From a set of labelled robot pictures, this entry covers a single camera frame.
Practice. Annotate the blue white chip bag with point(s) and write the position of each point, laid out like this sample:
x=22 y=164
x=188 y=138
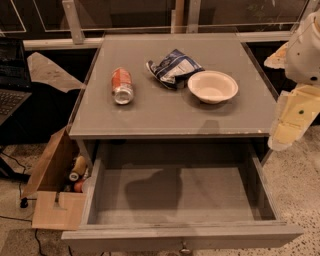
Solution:
x=175 y=68

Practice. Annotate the grey cabinet with flat top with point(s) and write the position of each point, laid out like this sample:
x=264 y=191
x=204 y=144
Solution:
x=158 y=112

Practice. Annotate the metal drawer handle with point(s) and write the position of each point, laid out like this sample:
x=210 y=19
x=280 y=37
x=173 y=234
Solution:
x=184 y=250

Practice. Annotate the brown cardboard sheet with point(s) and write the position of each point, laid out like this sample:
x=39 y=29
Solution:
x=44 y=70

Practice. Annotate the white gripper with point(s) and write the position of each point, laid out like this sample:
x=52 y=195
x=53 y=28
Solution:
x=304 y=58

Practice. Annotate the orange item in box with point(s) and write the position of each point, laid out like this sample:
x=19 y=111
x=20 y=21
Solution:
x=78 y=186

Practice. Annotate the grey metal railing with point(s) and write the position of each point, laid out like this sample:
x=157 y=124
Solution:
x=67 y=24

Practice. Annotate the black laptop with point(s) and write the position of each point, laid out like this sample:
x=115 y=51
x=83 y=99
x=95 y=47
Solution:
x=15 y=80

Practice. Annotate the open grey top drawer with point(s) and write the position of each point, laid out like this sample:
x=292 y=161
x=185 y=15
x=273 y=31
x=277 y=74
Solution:
x=157 y=195

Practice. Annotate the white paper bowl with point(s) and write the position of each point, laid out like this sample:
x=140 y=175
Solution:
x=212 y=87

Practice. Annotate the orange coke can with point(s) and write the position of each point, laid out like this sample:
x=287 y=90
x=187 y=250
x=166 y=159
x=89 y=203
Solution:
x=122 y=88

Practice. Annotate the brown cardboard box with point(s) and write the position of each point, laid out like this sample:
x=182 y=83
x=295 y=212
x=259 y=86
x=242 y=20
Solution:
x=55 y=209

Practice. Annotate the yellow bottle in box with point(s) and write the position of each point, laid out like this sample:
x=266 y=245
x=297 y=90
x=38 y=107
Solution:
x=78 y=169

